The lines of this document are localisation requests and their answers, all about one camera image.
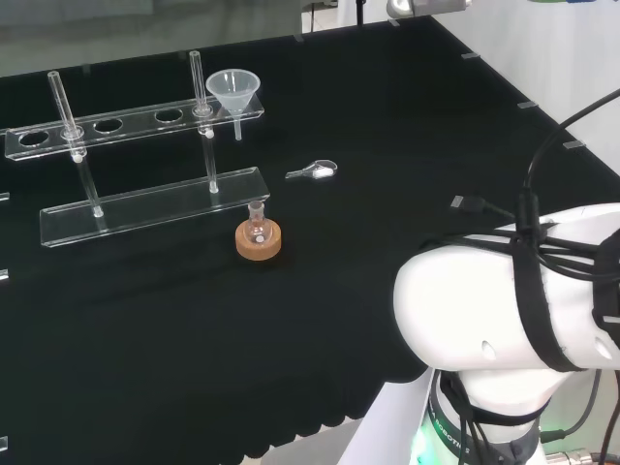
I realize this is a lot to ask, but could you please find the clear acrylic funnel stand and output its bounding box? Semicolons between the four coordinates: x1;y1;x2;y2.
3;49;271;249

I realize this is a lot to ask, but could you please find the black cable at arm base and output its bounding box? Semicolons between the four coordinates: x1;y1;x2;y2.
540;370;605;442

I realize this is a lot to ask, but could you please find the small glass weighing funnel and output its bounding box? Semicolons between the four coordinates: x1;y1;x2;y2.
284;159;339;181

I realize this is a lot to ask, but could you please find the cork ring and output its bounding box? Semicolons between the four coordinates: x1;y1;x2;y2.
234;218;283;262

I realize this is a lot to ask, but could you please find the small glass round-bottom flask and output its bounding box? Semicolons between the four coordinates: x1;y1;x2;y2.
244;201;268;245

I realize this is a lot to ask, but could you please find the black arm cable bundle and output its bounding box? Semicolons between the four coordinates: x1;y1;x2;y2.
419;86;620;287

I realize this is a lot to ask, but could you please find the clear plastic funnel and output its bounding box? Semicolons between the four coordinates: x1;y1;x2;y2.
205;70;263;142

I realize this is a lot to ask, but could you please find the black bench cloth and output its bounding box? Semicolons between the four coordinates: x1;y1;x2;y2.
0;14;620;459

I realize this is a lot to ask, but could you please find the black cable with flat plug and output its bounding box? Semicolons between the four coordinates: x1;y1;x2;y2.
449;195;517;220

